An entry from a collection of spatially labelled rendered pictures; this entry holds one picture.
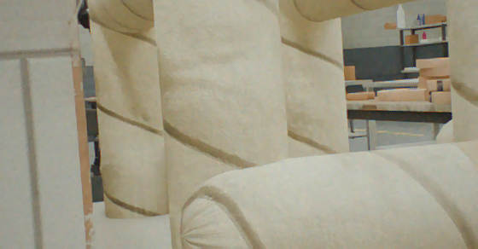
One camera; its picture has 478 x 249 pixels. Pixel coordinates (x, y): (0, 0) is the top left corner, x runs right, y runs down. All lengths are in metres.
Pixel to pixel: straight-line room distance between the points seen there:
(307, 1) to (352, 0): 0.04
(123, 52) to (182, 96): 0.16
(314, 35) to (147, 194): 0.10
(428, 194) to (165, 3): 0.08
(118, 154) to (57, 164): 0.21
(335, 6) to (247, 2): 0.14
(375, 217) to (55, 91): 0.08
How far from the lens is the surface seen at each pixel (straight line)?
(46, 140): 0.17
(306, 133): 0.40
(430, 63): 4.56
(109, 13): 0.35
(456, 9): 0.25
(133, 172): 0.38
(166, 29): 0.22
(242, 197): 0.21
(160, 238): 0.33
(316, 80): 0.40
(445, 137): 0.44
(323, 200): 0.21
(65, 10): 0.17
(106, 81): 0.38
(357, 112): 4.23
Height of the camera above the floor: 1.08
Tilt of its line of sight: 3 degrees down
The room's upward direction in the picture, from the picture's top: 4 degrees counter-clockwise
